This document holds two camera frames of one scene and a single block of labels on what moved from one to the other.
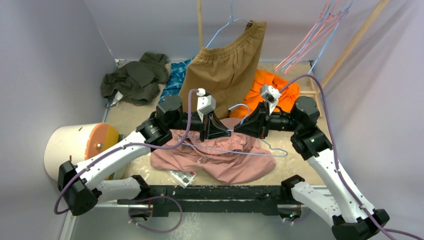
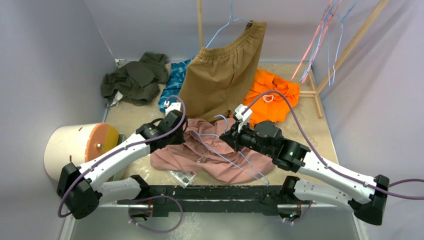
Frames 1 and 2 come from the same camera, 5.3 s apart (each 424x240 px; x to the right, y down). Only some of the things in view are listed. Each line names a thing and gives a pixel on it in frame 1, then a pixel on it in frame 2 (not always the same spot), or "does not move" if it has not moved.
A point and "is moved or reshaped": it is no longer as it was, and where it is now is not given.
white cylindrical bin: (65, 143) does not move
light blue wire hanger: (265, 142) is moved or reshaped
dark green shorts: (137, 82) does not move
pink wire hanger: (305, 37) -> (312, 39)
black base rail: (220, 200) does not move
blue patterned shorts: (177, 73) does not move
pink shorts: (235, 158) does not move
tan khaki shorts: (225, 72) does not move
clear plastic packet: (183, 178) does not move
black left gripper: (213, 127) -> (180, 140)
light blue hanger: (312, 35) -> (319, 37)
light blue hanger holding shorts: (231, 19) does not move
